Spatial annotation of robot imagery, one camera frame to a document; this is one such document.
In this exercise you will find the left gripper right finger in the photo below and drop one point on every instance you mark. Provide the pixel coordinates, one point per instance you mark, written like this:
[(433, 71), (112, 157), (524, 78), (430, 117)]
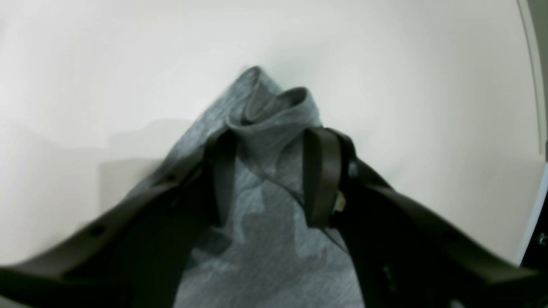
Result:
[(404, 255)]

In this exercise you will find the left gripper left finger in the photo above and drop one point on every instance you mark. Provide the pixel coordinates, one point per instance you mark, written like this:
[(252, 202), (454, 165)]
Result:
[(134, 255)]

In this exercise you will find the grey T-shirt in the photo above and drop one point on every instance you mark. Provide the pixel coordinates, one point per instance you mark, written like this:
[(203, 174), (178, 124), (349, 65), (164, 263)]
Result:
[(265, 256)]

